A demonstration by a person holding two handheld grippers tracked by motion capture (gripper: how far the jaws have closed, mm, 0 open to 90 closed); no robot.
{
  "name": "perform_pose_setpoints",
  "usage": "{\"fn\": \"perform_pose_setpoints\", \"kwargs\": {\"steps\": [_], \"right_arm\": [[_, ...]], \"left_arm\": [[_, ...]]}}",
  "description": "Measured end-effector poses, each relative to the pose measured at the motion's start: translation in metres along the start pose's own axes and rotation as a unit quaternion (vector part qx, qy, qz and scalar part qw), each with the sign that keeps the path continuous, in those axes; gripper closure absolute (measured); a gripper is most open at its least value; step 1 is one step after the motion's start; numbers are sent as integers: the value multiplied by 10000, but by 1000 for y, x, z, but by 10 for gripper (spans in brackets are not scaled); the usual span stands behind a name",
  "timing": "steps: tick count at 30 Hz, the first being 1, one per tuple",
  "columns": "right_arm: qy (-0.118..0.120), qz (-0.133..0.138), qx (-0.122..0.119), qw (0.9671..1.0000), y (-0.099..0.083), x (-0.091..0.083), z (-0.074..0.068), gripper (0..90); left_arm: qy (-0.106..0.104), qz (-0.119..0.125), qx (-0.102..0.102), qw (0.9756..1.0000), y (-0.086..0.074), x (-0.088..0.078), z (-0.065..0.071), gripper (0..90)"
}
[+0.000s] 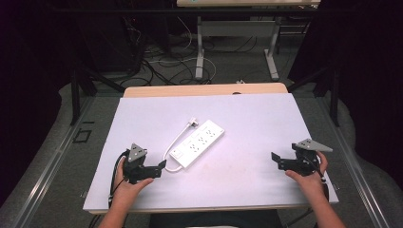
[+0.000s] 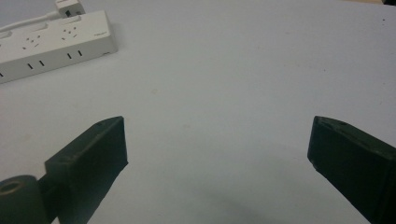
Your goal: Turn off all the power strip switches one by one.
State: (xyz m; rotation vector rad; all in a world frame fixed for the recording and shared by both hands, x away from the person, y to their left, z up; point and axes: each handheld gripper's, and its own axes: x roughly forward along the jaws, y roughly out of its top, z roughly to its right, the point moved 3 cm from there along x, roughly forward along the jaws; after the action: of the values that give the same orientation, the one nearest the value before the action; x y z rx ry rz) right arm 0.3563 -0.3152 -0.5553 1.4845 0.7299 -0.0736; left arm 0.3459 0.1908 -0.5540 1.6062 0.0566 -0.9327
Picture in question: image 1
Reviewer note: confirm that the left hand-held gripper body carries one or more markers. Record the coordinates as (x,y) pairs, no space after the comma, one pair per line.
(135,165)

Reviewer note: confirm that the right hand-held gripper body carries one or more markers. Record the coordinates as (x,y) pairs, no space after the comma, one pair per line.
(304,158)

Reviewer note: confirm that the person's left hand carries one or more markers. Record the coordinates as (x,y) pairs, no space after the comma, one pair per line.
(128,191)

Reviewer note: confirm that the person's right hand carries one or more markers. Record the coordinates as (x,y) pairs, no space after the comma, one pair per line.
(309,185)

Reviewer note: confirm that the white table mat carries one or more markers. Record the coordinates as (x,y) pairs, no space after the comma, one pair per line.
(240,164)

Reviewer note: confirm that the white power strip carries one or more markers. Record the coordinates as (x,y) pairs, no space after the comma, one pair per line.
(198,144)

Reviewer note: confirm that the white power plug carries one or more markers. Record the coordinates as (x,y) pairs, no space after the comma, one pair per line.
(193,121)

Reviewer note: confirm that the black metal stand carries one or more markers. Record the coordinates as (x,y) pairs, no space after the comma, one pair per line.
(77,91)
(333,95)

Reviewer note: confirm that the person's dark lap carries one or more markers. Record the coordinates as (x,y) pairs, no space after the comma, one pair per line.
(215,220)

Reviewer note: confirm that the dark curtain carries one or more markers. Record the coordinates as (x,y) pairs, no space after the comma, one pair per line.
(370,79)
(31,79)

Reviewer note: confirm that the white desk with metal legs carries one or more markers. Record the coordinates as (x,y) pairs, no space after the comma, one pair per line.
(240,28)

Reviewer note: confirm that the metal floor rail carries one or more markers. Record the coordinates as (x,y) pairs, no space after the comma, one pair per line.
(351,158)
(47,174)

